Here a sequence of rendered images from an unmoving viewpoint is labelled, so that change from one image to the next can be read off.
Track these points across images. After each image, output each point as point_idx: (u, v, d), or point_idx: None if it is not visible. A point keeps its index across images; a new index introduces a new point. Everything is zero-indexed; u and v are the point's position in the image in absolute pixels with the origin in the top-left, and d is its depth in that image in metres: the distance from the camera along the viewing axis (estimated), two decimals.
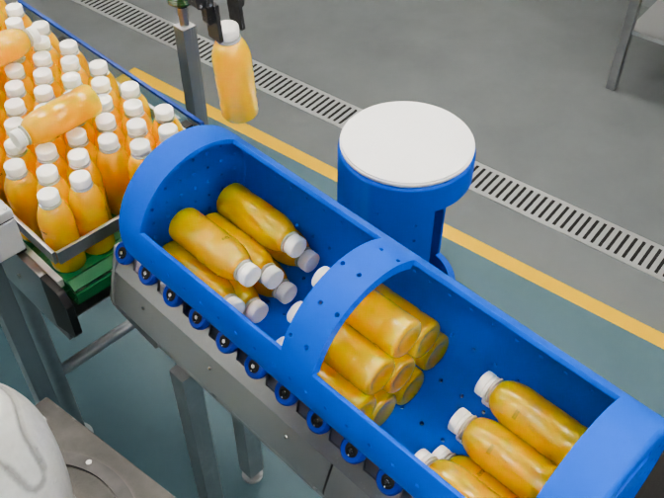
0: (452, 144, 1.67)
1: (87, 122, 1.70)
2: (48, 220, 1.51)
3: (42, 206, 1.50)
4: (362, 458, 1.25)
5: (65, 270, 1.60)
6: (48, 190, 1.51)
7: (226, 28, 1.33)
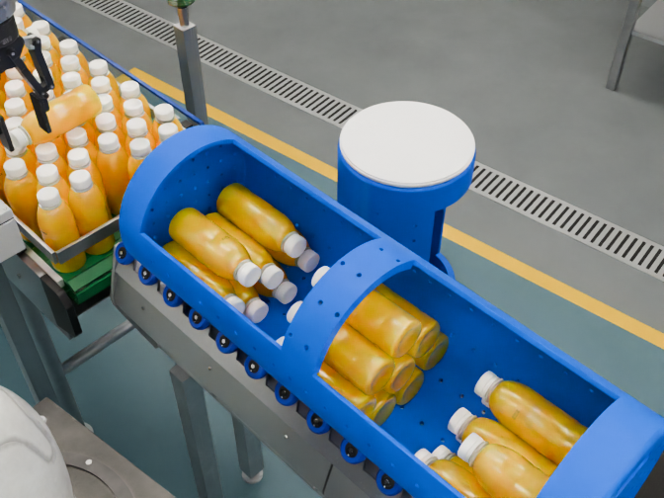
0: (452, 144, 1.67)
1: (87, 122, 1.70)
2: (48, 220, 1.51)
3: (42, 206, 1.50)
4: (362, 458, 1.25)
5: (65, 270, 1.60)
6: (48, 190, 1.51)
7: (464, 444, 1.11)
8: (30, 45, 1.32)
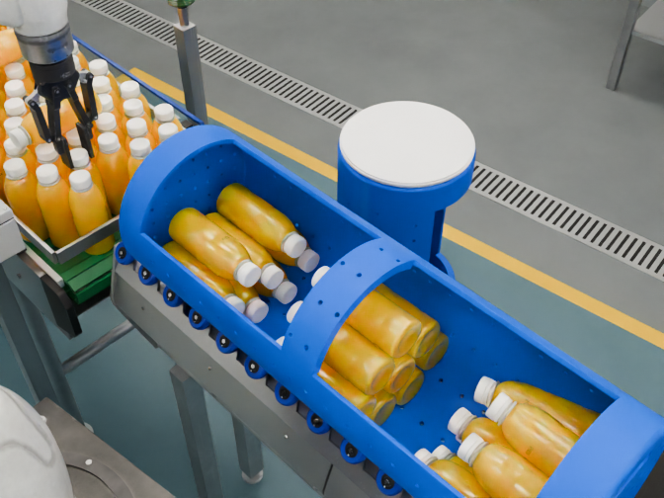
0: (452, 144, 1.67)
1: None
2: (516, 424, 1.07)
3: (498, 415, 1.09)
4: (362, 458, 1.25)
5: None
6: None
7: (464, 444, 1.11)
8: (83, 79, 1.50)
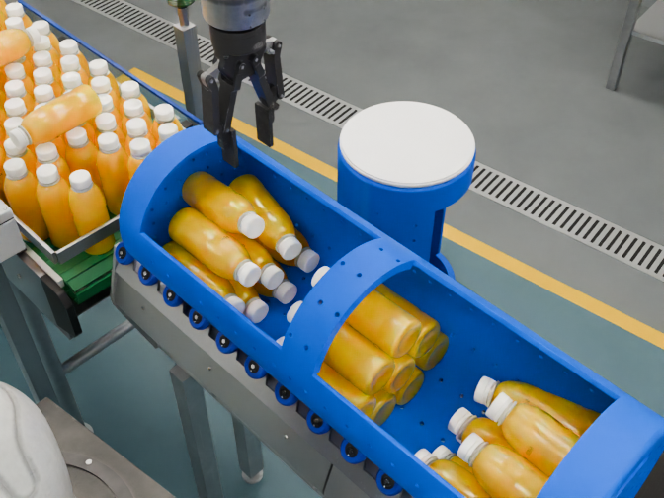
0: (452, 144, 1.67)
1: (87, 122, 1.70)
2: (516, 424, 1.07)
3: (498, 415, 1.09)
4: (362, 458, 1.25)
5: None
6: None
7: (464, 444, 1.11)
8: (270, 49, 1.16)
